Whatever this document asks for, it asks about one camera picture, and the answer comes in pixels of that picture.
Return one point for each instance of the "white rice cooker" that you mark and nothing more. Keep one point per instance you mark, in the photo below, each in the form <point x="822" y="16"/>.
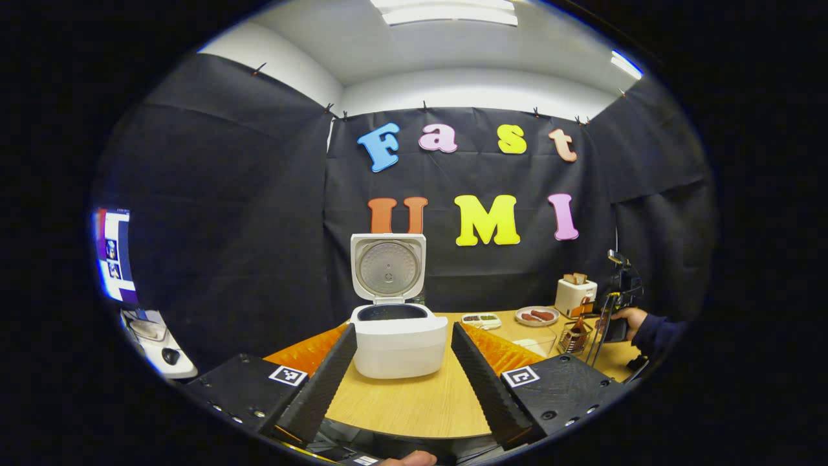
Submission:
<point x="398" y="349"/>

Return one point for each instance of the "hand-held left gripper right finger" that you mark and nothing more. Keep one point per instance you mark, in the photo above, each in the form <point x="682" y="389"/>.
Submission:
<point x="488" y="382"/>

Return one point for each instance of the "white rice heap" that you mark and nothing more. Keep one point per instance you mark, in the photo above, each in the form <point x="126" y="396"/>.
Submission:
<point x="529" y="346"/>

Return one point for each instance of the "computer monitor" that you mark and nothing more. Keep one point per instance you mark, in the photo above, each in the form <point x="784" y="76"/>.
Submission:
<point x="116" y="255"/>

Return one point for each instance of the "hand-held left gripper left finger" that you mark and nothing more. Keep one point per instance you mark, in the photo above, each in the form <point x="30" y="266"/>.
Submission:
<point x="323" y="382"/>

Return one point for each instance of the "white toaster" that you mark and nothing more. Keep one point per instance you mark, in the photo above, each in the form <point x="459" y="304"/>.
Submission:
<point x="572" y="298"/>

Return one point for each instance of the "white divided seasoning tray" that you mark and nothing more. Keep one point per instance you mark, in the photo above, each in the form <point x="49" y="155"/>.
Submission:
<point x="480" y="320"/>

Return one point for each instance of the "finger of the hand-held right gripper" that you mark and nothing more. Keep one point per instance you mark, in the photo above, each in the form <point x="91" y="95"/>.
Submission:
<point x="590" y="305"/>

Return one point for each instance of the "large ceiling light panel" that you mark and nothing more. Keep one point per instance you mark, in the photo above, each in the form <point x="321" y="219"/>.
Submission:
<point x="446" y="11"/>

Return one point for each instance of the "brown sausage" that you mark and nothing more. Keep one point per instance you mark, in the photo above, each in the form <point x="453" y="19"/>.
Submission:
<point x="545" y="314"/>
<point x="532" y="317"/>

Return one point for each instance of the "pale flat object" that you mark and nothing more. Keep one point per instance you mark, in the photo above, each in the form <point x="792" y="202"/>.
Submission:
<point x="147" y="329"/>

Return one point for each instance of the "black computer mouse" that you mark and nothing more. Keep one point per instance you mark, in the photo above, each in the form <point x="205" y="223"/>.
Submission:
<point x="170" y="355"/>

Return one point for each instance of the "white side desk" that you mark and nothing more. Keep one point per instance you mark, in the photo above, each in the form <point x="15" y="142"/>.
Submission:
<point x="158" y="362"/>

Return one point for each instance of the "clear plastic container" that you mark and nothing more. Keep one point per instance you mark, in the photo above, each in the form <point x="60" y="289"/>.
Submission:
<point x="540" y="336"/>

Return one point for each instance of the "white round plate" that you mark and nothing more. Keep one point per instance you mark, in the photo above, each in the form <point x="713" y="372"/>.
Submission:
<point x="524" y="321"/>

